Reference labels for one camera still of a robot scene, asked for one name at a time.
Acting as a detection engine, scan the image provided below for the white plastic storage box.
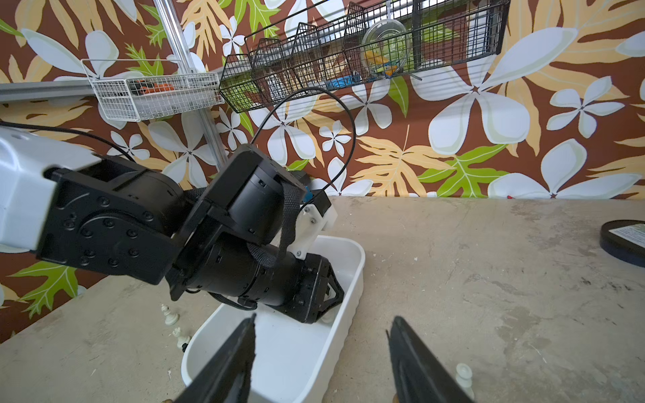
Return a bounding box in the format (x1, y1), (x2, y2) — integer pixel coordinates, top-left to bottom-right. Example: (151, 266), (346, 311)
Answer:
(180, 235), (367, 403)

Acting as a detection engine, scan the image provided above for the white pawn right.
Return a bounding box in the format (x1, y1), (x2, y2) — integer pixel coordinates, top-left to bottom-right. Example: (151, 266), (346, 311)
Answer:
(455, 363), (475, 401)

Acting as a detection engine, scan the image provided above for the white pawn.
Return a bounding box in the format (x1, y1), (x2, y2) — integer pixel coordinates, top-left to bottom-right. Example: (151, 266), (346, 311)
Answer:
(161, 304), (180, 327)
(455, 363), (475, 401)

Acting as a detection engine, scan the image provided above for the black wire basket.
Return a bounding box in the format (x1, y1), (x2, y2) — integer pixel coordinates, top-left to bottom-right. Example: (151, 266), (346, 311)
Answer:
(220, 1), (510, 113)

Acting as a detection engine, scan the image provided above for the clear plastic container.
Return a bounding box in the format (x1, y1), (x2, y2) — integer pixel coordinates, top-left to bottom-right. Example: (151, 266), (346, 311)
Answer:
(359, 18), (414, 79)

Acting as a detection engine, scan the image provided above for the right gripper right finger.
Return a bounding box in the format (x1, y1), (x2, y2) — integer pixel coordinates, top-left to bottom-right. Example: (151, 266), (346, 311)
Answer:
(387, 316), (474, 403)

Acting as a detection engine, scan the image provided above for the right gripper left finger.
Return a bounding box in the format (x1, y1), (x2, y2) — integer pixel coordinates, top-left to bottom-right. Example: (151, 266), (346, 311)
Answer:
(174, 314), (256, 403)

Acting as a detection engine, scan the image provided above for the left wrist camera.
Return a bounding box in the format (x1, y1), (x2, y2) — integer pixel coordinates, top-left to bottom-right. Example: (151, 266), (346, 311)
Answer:
(287, 171), (339, 260)

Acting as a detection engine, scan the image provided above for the white wire basket left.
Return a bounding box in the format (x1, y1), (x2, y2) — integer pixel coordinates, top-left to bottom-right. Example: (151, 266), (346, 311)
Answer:
(81, 59), (223, 122)

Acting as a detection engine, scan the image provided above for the red black screwdriver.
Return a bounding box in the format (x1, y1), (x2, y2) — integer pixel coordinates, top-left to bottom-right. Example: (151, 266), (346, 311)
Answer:
(129, 80), (176, 96)

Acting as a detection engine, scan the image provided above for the blue object in basket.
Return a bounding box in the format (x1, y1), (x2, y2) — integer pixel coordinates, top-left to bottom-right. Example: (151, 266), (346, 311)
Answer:
(325, 75), (361, 91)

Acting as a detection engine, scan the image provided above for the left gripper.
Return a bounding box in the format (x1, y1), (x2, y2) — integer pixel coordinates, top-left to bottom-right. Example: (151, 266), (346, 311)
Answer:
(185, 233), (344, 323)

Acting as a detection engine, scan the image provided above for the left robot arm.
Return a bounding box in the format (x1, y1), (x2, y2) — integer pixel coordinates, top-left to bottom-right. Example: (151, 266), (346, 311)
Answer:
(1, 124), (344, 323)

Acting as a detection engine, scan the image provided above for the black round tape disc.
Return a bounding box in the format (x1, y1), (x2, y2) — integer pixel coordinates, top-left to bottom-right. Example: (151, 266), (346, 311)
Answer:
(600, 219), (645, 268)

